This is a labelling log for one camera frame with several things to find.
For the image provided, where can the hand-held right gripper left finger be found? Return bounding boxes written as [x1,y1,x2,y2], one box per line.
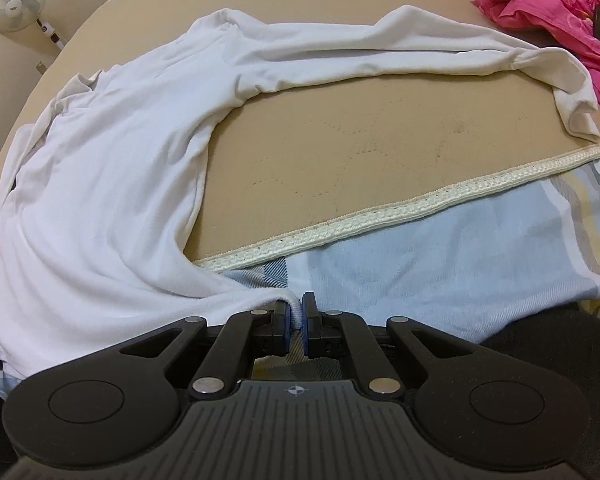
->
[117,299,294,400]

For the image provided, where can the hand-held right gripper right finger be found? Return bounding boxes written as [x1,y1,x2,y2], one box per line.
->
[301,292,477,398]

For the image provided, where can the white long-sleeve shirt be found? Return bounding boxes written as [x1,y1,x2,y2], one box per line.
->
[0,5,600,378]

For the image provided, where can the light blue striped bed sheet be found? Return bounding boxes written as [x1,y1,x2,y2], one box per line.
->
[0,152,600,396]

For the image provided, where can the beige quilted mattress pad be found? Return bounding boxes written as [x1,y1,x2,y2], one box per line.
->
[0,0,600,281]

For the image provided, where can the pink floral blanket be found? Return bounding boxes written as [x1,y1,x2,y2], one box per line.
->
[469,0,600,123]

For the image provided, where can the white wall fan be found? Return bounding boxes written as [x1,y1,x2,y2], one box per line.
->
[0,0,63,50]

